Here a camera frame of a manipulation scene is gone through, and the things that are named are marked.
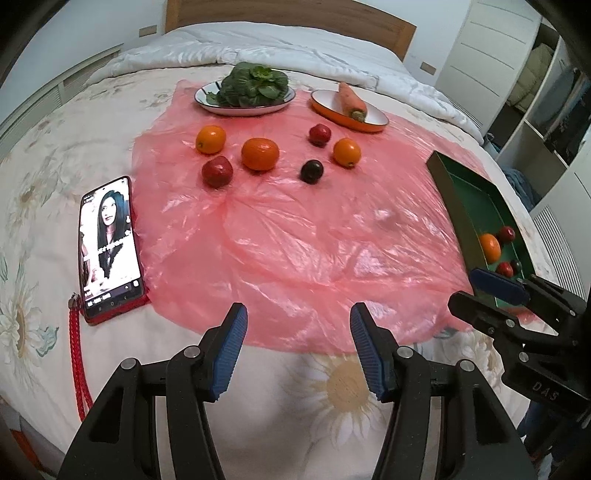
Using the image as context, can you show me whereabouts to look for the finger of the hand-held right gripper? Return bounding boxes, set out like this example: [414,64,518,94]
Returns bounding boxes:
[471,269,583,324]
[448,291,561,366]

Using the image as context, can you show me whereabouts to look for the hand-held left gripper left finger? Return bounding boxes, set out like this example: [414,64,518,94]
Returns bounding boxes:
[56,302,249,480]

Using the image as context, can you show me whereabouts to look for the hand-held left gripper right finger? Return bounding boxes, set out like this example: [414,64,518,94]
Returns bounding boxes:
[349,302,539,480]

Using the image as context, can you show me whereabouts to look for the orange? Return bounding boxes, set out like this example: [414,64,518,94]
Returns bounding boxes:
[241,137,280,171]
[196,126,227,154]
[478,233,502,263]
[333,138,362,167]

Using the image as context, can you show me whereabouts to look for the green box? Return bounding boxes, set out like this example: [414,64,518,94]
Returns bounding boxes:
[426,150,539,315]

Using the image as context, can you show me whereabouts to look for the white striped vent panel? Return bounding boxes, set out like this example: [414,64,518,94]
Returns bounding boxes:
[531,203,583,274]

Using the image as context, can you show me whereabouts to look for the blue cloth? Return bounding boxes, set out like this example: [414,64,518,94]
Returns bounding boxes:
[501,168,541,210]

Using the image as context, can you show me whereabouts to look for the pink plastic sheet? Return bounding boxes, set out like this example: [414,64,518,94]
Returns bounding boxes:
[130,79,536,356]

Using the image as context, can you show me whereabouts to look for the smartphone in red case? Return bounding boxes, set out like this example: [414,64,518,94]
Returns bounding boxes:
[78,175,148,326]

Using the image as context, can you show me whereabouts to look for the dark hanging clothes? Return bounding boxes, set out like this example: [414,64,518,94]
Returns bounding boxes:
[545,69,591,153]

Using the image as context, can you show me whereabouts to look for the beige jacket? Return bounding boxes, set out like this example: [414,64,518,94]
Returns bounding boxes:
[508,44,555,112]

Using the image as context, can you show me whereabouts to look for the carrot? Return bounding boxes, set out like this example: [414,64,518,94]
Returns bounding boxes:
[338,82,368,123]

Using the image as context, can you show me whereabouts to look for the white wardrobe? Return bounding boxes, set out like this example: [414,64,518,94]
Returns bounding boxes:
[434,0,591,217]

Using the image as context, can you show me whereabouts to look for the white patterned plate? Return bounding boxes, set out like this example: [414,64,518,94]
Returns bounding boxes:
[194,79,296,116]

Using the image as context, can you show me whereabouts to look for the orange enamel plate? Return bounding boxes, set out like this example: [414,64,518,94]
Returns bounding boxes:
[310,89,390,134]

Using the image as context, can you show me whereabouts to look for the green bok choy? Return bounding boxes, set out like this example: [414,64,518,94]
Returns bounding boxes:
[205,62,291,108]

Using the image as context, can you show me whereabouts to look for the wooden headboard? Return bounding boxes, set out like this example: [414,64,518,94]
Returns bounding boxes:
[165,0,417,62]

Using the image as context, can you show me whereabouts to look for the white duvet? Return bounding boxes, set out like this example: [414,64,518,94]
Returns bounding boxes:
[85,21,483,141]

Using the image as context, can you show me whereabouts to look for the white louvered cabinet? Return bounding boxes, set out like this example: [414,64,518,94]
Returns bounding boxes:
[0,44,125,144]

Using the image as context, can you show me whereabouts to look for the red braided lanyard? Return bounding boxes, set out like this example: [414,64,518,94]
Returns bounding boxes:
[68,295,93,422]

